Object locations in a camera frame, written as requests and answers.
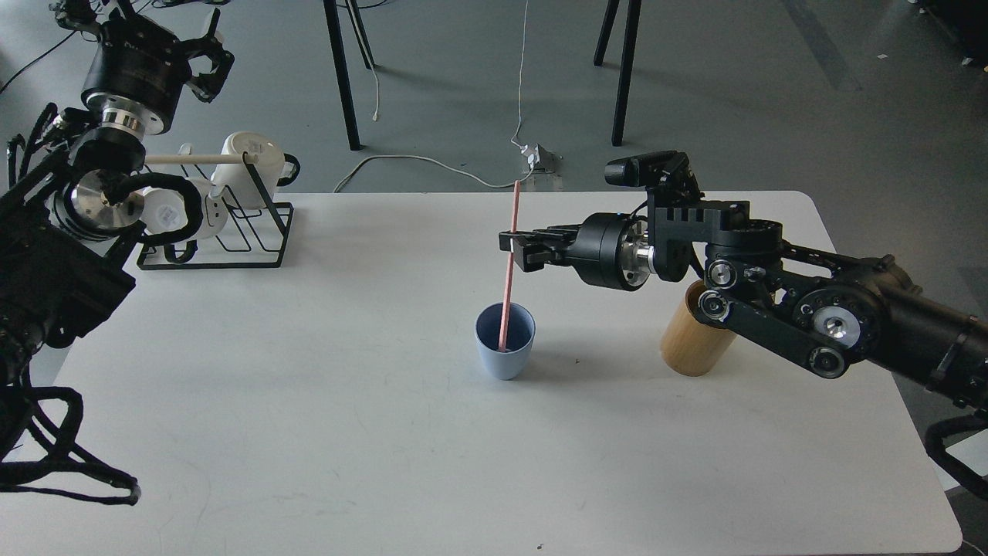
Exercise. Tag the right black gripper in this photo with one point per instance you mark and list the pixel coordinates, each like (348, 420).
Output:
(603, 251)

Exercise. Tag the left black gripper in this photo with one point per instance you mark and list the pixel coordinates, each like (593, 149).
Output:
(142, 64)

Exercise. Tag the pink chopstick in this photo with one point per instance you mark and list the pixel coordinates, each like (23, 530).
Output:
(509, 277)

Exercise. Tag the blue plastic cup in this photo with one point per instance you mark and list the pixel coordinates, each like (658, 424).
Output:
(520, 334)

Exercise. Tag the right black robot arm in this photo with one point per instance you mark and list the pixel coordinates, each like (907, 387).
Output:
(818, 310)

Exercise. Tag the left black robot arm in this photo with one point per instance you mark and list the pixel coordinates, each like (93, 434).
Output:
(78, 203)

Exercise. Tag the white mug upper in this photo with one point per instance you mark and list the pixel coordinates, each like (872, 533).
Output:
(257, 156)

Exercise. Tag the bamboo cylinder holder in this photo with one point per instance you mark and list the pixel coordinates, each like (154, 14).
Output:
(688, 346)

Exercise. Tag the black table legs left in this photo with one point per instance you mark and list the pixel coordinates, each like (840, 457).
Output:
(340, 62)

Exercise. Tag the black table legs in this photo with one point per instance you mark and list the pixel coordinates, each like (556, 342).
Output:
(340, 62)
(629, 43)

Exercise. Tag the black table legs right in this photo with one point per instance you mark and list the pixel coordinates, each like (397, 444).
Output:
(629, 43)

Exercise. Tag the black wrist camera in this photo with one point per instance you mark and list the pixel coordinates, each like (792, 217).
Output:
(659, 169)

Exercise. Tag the black wire cup rack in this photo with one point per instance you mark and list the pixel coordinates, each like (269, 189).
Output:
(229, 237)

